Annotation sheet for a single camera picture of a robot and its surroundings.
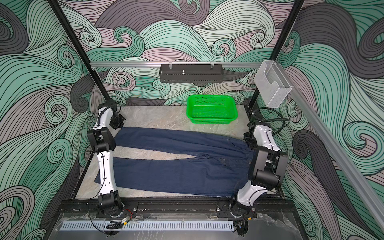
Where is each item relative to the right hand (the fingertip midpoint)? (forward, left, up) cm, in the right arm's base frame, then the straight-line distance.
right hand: (249, 142), depth 89 cm
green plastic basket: (+35, +20, -8) cm, 41 cm away
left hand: (+19, +87, -6) cm, 89 cm away
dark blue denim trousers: (-14, +18, -5) cm, 23 cm away
